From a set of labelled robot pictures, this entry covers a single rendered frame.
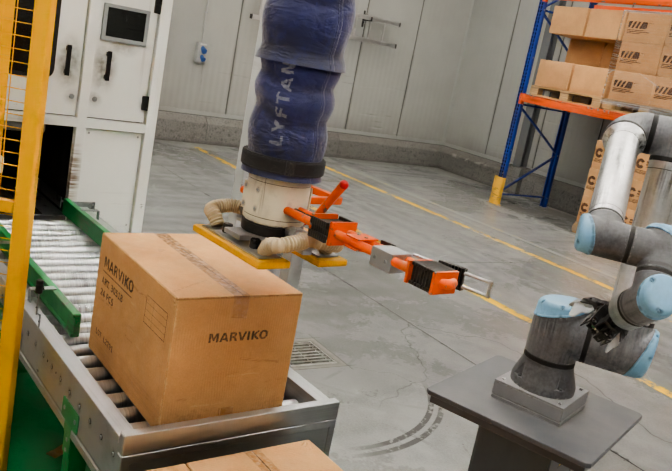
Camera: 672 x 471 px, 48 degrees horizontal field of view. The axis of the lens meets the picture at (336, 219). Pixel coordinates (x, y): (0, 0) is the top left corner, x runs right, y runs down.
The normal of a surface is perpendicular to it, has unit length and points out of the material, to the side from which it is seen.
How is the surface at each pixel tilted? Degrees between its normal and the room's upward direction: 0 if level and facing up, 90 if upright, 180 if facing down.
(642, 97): 90
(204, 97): 90
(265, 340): 90
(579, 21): 90
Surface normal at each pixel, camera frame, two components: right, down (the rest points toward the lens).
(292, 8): -0.23, -0.04
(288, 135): 0.03, -0.06
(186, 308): 0.57, 0.28
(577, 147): -0.83, -0.04
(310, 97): 0.39, -0.11
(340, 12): 0.64, 0.04
